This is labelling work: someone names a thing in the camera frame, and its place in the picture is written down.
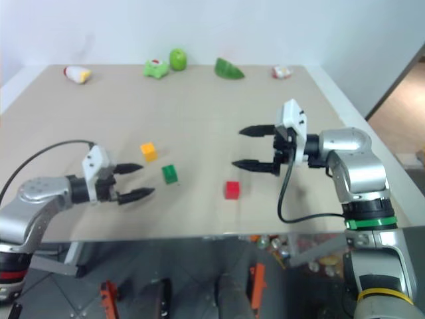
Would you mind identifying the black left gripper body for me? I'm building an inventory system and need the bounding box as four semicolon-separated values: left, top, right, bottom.
95;171;121;203

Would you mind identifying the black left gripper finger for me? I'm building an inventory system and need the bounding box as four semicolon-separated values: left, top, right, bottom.
117;187;156;205
114;162;145;175

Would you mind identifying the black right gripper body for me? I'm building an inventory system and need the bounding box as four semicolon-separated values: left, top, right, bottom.
272;126;297;175

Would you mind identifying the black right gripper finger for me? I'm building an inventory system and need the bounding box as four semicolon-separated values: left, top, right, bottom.
238;124;278;139
231;159;280;175

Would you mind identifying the yellow cube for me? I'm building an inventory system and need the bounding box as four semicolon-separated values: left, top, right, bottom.
139;142;158;163

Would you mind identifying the red cube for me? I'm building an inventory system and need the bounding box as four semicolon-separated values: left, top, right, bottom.
224;180;241;201

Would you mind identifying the green cube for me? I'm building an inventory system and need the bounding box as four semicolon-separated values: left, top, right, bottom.
161;163;179;185

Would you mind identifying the red and white packet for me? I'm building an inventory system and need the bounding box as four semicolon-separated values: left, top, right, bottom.
272;64;294;80

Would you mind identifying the green toy vegetable wedge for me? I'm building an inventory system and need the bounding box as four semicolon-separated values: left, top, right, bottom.
214;57;246;80

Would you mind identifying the green star-shaped toy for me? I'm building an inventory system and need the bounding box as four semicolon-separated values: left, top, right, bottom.
143;58;171;80

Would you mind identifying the white toy bottle yellow cap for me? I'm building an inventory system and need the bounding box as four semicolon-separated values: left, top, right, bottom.
63;65;93;84

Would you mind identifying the green toy apple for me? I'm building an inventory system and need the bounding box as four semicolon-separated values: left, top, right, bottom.
169;48;188;72

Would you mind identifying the orange clamp tool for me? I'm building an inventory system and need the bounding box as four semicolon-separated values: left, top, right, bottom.
250;263;267;310
100;280;118;319

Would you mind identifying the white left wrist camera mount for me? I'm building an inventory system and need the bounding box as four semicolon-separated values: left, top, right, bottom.
82;144;117;203

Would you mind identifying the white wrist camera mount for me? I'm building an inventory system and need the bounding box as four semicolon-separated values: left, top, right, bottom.
82;144;117;203
275;98;310;165

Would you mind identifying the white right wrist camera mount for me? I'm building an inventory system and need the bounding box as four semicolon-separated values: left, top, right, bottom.
275;98;310;165

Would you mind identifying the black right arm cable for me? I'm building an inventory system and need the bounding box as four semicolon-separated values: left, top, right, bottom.
278;158;347;225

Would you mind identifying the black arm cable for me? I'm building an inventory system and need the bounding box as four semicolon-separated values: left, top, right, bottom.
278;158;347;225
0;139;96;200

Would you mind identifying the grey table support bracket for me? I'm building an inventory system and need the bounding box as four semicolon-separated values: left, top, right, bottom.
288;232;347;267
29;241;88;278

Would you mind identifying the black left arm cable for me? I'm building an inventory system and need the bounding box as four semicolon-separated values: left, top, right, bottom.
0;139;96;200

